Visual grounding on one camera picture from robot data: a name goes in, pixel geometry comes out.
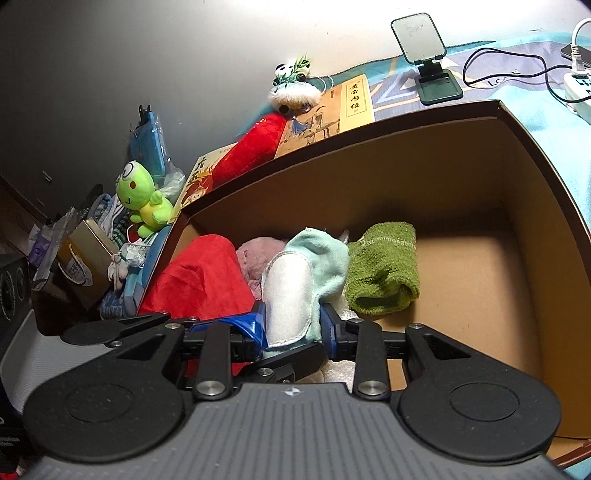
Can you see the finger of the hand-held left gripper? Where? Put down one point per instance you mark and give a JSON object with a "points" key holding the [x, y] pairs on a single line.
{"points": [[295, 362], [101, 330]]}

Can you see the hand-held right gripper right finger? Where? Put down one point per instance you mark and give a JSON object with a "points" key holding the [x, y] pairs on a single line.
{"points": [[328, 323]]}

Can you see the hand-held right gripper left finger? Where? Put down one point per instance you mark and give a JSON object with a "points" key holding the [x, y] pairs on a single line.
{"points": [[249, 325]]}

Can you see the pale teal white mitt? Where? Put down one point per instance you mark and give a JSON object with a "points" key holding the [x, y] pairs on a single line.
{"points": [[291, 295]]}

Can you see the pinkish brown plush bear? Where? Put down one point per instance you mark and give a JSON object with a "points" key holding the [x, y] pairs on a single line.
{"points": [[254, 263]]}

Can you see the red soft cloth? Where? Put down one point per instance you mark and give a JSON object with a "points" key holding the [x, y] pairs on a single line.
{"points": [[198, 277]]}

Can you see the green terry towel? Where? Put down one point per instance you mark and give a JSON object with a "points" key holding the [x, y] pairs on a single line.
{"points": [[383, 272]]}

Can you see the brown cardboard box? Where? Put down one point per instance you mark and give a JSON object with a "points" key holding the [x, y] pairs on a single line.
{"points": [[485, 277]]}

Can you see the black speaker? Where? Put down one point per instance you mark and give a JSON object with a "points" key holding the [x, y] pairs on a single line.
{"points": [[14, 286]]}

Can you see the brown paper bag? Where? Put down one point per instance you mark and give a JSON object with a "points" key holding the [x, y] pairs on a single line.
{"points": [[87, 258]]}

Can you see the blue plastic container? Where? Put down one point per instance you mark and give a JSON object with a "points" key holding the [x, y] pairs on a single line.
{"points": [[152, 267]]}

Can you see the clear plastic packet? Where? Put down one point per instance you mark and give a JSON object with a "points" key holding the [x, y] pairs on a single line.
{"points": [[46, 240]]}

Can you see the striped cloth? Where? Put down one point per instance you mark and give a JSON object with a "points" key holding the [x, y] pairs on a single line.
{"points": [[108, 217]]}

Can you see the green frog plush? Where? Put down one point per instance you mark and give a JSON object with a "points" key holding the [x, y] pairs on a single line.
{"points": [[134, 184]]}

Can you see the cartoon cover book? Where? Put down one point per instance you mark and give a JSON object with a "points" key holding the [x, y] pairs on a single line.
{"points": [[198, 184]]}

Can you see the crumpled clear plastic bag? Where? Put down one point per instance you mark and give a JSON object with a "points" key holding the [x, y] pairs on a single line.
{"points": [[171, 184]]}

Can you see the long red plush toy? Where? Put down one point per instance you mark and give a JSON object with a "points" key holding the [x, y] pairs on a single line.
{"points": [[249, 147]]}

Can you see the blue pouch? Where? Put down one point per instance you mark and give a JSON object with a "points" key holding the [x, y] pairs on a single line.
{"points": [[147, 143]]}

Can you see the yellow book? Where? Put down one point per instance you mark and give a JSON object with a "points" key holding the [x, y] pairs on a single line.
{"points": [[351, 101]]}

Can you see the fluffy panda ornament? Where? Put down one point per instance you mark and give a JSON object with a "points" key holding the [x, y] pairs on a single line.
{"points": [[295, 94]]}

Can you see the green phone stand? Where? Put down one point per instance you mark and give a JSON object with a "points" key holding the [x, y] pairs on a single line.
{"points": [[415, 37]]}

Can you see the white power strip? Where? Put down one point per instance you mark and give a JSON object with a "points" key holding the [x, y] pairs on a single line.
{"points": [[579, 92]]}

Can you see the black phone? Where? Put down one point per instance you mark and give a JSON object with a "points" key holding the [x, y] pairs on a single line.
{"points": [[572, 50]]}

